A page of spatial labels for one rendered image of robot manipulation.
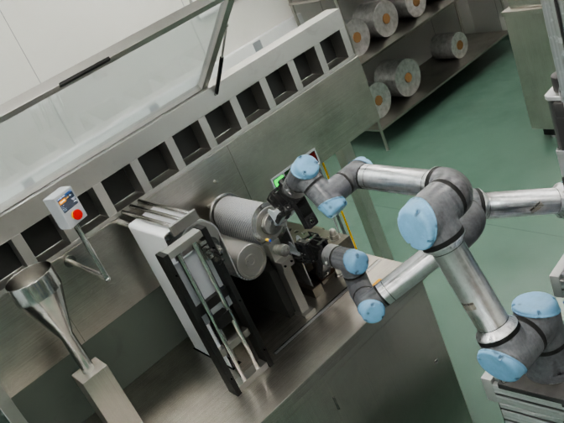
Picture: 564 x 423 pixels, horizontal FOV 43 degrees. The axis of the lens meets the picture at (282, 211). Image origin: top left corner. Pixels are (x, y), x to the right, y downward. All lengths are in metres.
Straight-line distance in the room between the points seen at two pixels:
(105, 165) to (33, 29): 2.48
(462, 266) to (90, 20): 3.62
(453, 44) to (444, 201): 4.76
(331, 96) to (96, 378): 1.45
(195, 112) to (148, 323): 0.76
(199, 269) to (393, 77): 4.03
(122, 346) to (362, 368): 0.83
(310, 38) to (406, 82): 3.19
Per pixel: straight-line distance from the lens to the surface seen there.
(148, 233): 2.25
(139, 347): 2.61
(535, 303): 1.99
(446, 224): 1.76
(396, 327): 2.50
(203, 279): 2.15
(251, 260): 2.36
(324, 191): 2.04
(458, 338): 3.60
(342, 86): 2.99
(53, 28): 4.86
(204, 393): 2.39
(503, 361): 1.88
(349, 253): 2.23
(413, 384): 2.65
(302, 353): 2.34
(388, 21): 5.87
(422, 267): 2.17
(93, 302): 2.48
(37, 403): 2.52
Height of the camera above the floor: 2.27
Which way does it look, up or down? 25 degrees down
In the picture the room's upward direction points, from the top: 24 degrees counter-clockwise
